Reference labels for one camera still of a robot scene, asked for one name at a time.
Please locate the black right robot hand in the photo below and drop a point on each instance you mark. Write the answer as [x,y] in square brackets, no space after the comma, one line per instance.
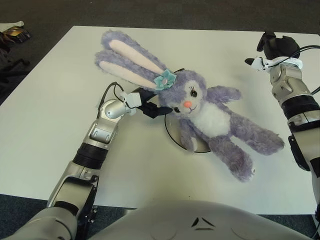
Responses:
[282,47]

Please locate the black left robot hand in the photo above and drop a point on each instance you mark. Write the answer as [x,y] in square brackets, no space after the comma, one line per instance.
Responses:
[152,111]

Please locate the purple plush bunny doll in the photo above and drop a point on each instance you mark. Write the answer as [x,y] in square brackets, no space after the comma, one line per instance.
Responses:
[215,117]

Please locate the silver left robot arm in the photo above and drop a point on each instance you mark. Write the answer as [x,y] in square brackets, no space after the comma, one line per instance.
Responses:
[100,130]

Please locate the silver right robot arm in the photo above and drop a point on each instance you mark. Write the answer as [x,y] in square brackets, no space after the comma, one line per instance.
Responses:
[285,82]

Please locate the white plate with black rim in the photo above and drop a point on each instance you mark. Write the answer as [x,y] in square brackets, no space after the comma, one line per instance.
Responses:
[172,130]

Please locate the grey robot torso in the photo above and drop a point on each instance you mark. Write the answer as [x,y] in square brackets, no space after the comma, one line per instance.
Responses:
[187,222]

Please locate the black chair base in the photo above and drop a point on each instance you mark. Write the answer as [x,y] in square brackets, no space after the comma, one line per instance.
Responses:
[10,65]

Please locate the dark box on floor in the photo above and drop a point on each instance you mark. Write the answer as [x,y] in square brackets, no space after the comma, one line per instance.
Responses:
[18,35]

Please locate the white cloth on floor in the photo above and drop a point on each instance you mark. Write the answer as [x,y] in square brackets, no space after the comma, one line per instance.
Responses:
[11,25]

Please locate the black metal bracket on floor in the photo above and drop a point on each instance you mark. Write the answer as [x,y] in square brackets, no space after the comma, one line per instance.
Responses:
[91,216]

